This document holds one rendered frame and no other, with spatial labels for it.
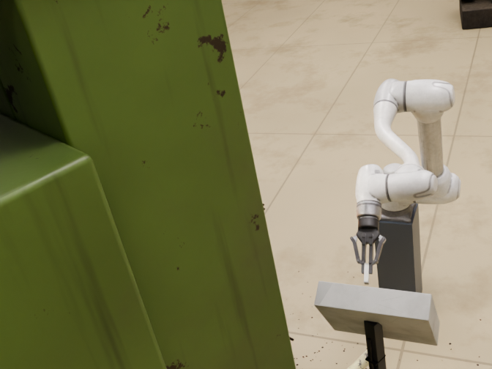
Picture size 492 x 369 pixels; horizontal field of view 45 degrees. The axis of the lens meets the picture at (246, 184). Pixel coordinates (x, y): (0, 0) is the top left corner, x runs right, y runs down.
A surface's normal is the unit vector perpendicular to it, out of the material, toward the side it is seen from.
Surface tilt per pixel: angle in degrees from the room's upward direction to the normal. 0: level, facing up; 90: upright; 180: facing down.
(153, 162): 90
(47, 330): 90
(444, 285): 0
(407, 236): 90
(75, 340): 90
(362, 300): 30
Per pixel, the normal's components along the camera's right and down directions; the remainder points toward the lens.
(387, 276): -0.38, 0.52
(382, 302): -0.35, -0.47
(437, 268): -0.18, -0.85
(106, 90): 0.66, 0.26
